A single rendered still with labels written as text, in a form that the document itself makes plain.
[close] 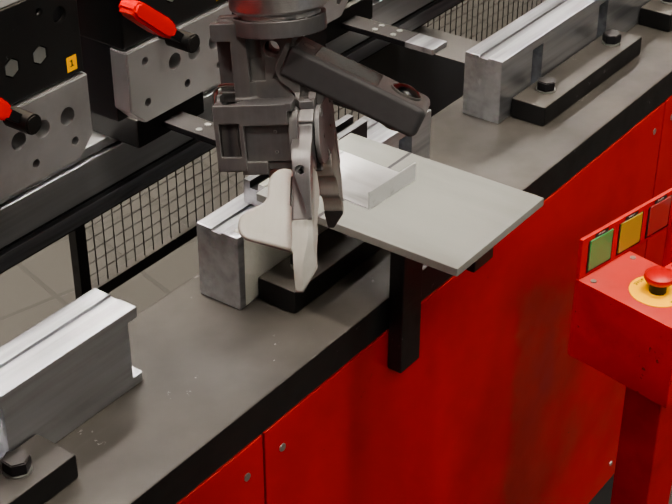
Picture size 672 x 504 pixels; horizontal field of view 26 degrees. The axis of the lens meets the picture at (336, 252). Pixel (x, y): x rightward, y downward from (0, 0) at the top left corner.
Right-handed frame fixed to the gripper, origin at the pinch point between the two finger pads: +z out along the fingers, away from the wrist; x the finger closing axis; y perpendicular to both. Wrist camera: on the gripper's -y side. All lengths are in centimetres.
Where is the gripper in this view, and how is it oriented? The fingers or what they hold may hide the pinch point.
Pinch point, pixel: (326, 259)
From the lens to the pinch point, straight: 116.5
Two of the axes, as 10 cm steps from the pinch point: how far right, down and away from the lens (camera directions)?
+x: -1.6, 3.5, -9.2
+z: 0.7, 9.4, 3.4
